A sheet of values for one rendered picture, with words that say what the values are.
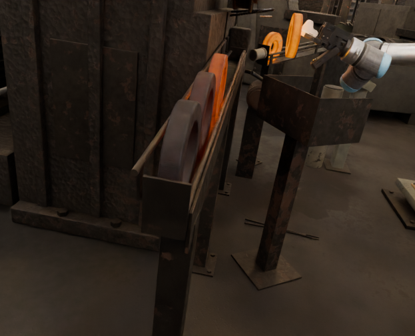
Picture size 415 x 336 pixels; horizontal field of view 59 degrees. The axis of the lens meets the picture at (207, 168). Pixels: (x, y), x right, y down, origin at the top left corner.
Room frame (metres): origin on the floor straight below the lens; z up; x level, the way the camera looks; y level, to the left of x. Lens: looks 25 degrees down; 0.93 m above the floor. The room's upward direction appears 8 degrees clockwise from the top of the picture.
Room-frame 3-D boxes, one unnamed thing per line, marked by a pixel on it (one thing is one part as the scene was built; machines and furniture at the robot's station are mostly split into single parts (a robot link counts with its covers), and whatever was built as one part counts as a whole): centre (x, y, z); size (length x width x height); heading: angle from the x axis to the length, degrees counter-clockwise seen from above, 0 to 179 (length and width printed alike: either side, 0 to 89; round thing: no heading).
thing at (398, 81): (3.97, -1.56, 0.39); 1.03 x 0.83 x 0.77; 100
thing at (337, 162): (2.26, -0.85, 0.31); 0.24 x 0.16 x 0.62; 175
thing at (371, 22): (5.56, -2.26, 0.55); 1.10 x 0.53 x 1.10; 15
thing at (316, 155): (2.24, -0.69, 0.26); 0.12 x 0.12 x 0.52
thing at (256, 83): (1.97, -0.22, 0.27); 0.22 x 0.13 x 0.53; 175
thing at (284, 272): (1.11, -0.29, 0.36); 0.26 x 0.20 x 0.72; 30
